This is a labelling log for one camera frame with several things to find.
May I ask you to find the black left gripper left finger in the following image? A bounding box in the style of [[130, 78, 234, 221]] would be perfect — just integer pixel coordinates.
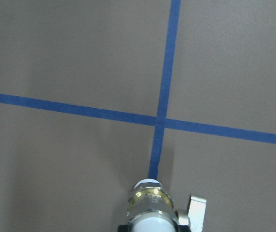
[[117, 224, 132, 232]]

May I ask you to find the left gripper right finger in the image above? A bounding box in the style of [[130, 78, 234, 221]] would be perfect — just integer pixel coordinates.
[[176, 225, 189, 232]]

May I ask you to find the white brass PPR valve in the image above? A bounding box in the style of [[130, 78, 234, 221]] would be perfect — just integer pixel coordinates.
[[125, 178, 207, 232]]

